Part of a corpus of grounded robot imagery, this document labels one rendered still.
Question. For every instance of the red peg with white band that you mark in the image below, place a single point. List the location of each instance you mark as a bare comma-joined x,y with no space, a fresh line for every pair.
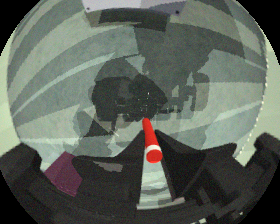
152,150

